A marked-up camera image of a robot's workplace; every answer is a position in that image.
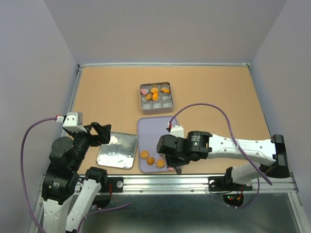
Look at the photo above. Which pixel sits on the brown scalloped cookie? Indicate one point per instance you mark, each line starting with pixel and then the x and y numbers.
pixel 154 90

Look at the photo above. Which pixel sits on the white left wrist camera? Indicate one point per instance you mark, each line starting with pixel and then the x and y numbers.
pixel 74 122

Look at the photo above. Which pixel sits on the circuit board with leds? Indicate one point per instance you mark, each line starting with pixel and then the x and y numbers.
pixel 235 201

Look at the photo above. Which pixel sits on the lavender plastic tray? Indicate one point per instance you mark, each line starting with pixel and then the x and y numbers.
pixel 150 129

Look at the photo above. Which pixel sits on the round dotted biscuit left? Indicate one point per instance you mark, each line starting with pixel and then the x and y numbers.
pixel 148 97

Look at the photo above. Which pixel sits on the plain round tan cookie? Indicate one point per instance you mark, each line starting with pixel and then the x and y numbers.
pixel 144 154

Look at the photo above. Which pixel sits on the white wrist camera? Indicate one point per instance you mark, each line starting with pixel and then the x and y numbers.
pixel 177 131
pixel 74 122

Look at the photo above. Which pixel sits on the swirl flower cookie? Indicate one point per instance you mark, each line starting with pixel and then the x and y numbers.
pixel 150 161

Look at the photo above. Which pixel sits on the square cookie tin with cups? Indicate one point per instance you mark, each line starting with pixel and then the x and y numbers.
pixel 164 104

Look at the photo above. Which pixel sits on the metal tongs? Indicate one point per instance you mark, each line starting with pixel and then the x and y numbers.
pixel 178 171

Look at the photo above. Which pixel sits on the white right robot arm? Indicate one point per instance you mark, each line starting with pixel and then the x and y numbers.
pixel 265 158

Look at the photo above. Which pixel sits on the silver tin lid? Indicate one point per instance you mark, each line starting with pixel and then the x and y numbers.
pixel 119 152

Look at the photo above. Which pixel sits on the aluminium mounting rail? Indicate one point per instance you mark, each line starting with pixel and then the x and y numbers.
pixel 185 204

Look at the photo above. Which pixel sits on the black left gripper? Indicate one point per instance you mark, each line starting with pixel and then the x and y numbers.
pixel 103 135

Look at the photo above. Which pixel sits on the orange fish cookie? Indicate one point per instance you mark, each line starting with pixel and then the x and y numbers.
pixel 165 90
pixel 155 96

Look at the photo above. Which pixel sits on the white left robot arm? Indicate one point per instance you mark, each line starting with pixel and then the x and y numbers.
pixel 57 193

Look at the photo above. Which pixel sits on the tan leaf cookie lower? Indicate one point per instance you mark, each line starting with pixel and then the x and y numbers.
pixel 160 163

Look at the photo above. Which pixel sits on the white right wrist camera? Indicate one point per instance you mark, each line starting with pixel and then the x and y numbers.
pixel 177 131

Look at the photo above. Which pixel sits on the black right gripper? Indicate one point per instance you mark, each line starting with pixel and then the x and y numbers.
pixel 170 160

